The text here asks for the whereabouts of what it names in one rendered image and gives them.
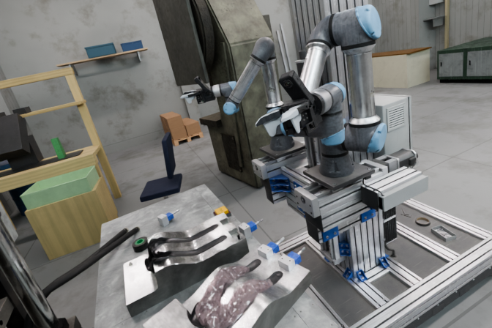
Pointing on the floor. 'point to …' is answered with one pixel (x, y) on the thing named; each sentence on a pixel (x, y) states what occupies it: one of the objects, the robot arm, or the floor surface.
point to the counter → (401, 68)
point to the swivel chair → (151, 191)
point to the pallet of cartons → (180, 127)
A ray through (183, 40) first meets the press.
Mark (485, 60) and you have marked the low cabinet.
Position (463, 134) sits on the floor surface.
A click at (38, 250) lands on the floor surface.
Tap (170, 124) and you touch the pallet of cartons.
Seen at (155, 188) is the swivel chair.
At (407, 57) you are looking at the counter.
